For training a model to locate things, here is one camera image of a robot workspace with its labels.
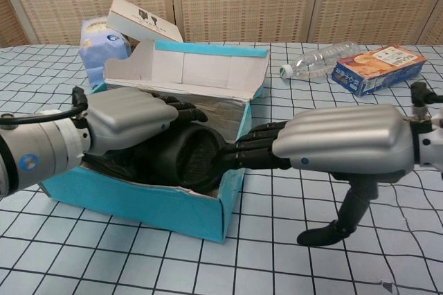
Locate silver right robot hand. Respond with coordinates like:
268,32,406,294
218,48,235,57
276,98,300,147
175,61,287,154
218,104,416,247

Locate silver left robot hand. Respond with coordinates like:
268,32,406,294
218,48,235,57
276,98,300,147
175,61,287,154
81,86,208,157

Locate black slide sandal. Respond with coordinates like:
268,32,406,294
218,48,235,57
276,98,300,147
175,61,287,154
81,125,228,194

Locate teal cardboard shoe box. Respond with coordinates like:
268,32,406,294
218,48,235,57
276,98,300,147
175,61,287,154
37,39,271,243

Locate blue tissue pack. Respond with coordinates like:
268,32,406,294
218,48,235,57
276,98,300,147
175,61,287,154
78,17,134,87

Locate orange and blue snack box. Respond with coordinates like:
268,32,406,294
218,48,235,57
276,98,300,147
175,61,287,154
331,44,427,97

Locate clear empty plastic bottle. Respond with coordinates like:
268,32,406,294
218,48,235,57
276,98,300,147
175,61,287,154
278,41,361,83

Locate white printed cardboard box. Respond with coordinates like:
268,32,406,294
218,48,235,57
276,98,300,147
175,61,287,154
105,0,183,43

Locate light blue checkered tablecloth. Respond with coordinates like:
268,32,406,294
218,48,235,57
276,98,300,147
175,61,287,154
0,42,443,295

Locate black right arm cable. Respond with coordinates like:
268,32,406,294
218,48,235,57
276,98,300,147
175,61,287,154
410,81,443,109

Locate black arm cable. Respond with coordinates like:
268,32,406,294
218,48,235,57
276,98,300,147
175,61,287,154
410,81,443,109
0,87,87,126

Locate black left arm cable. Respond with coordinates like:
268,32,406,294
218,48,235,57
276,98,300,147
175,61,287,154
0,87,87,126

